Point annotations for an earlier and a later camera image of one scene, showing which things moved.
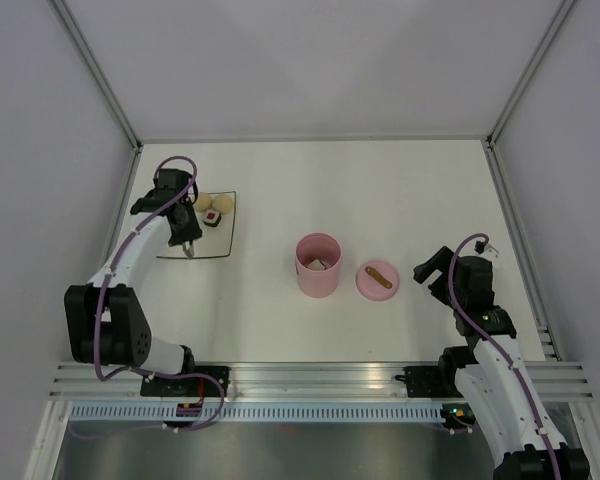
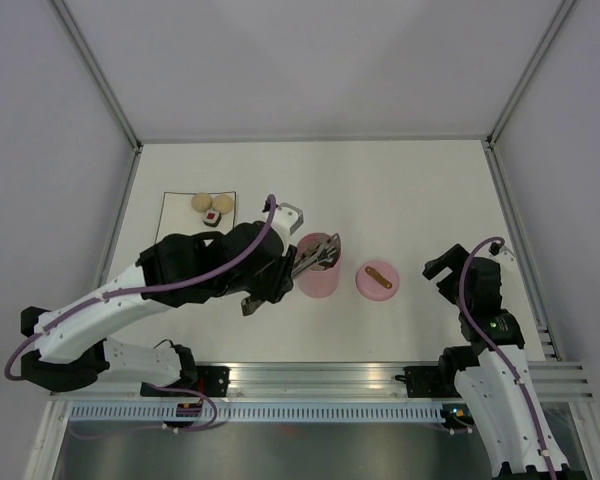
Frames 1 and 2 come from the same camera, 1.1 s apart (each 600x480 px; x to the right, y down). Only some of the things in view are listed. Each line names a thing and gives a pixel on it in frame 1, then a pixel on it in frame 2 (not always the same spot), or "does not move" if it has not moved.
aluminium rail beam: (293, 380) does not move
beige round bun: (203, 202) does not move
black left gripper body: (190, 231) to (268, 284)
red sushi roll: (213, 217) does not move
